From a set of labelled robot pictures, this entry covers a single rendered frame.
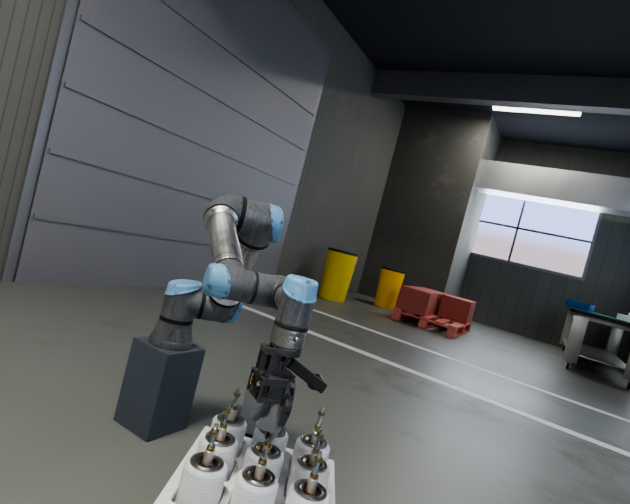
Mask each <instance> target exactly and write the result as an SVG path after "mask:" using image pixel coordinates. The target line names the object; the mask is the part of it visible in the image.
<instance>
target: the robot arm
mask: <svg viewBox="0 0 630 504"><path fill-rule="evenodd" d="M203 219H204V226H205V228H206V230H207V231H208V233H209V243H210V252H211V262H212V263H211V264H209V265H208V267H207V269H206V272H205V275H204V280H203V285H202V283H201V282H199V281H194V280H188V279H176V280H172V281H170V282H169V283H168V285H167V289H166V291H165V296H164V300H163V304H162V308H161V312H160V317H159V320H158V322H157V323H156V325H155V327H154V329H153V331H152V332H151V333H150V335H149V339H148V341H149V343H150V344H152V345H154V346H156V347H159V348H162V349H166V350H172V351H187V350H190V349H191V348H192V345H193V339H192V324H193V320H194V318H196V319H202V320H208V321H215V322H220V323H233V322H235V321H236V320H237V318H238V317H239V315H240V313H241V309H242V306H243V303H248V304H253V305H259V306H264V307H270V308H275V309H277V313H276V317H275V321H274V324H273V328H272V332H271V337H270V341H271V342H270V344H269V343H261V346H260V350H259V354H258V358H257V362H256V366H252V368H251V372H250V376H249V380H248V384H247V388H246V389H249V392H250V393H251V395H252V396H253V397H254V398H255V400H256V401H257V403H262V405H261V406H260V407H258V408H256V409H253V410H252V411H251V413H250V418H251V419H252V420H255V421H257V423H256V426H257V428H258V429H261V430H264V431H265V439H266V438H267V437H268V440H267V442H268V443H270V442H272V440H273V439H274V438H275V437H276V436H277V435H278V434H279V432H280V431H281V429H282V428H283V426H285V424H286V422H287V420H288V418H289V416H290V413H291V410H292V405H293V400H294V395H295V388H296V384H295V378H296V376H295V375H294V374H293V373H295V374H296V375H297V376H299V377H300V378H301V379H303V380H304V381H305V382H306V383H307V385H308V387H309V388H310V389H311V390H315V391H316V390H317V391H318V392H319V393H323V392H324V390H325V389H326V388H327V384H326V383H325V382H324V381H323V379H322V377H321V376H320V375H319V374H316V373H312V372H311V371H310V370H309V369H307V368H306V367H305V366H304V365H302V364H301V363H300V362H298V361H297V360H296V359H295V358H299V357H300V355H301V352H302V350H301V349H303V347H304V343H305V339H306V335H307V331H308V328H309V324H310V320H311V316H312V312H313V308H314V305H315V302H316V300H317V291H318V283H317V281H315V280H313V279H310V278H307V277H303V276H299V275H293V274H289V275H288V276H283V275H269V274H264V273H259V272H255V271H251V269H252V267H253V265H254V263H255V261H256V259H257V257H258V255H259V253H260V251H262V250H265V249H266V248H267V247H268V246H269V244H270V242H272V243H277V242H278V241H279V240H280V238H281V234H282V230H283V223H284V215H283V211H282V209H281V208H280V207H279V206H276V205H273V204H271V203H266V202H262V201H259V200H255V199H251V198H248V197H244V196H241V195H237V194H226V195H223V196H220V197H217V198H216V199H214V200H213V201H212V202H210V203H209V205H208V206H207V207H206V209H205V212H204V217H203ZM202 286H203V287H202ZM286 367H287V368H288V369H290V370H291V371H292V372H293V373H292V372H290V371H289V370H288V369H287V368H286ZM252 373H253V375H252ZM251 377H252V379H251ZM250 381H251V384H250ZM280 403H281V404H280Z"/></svg>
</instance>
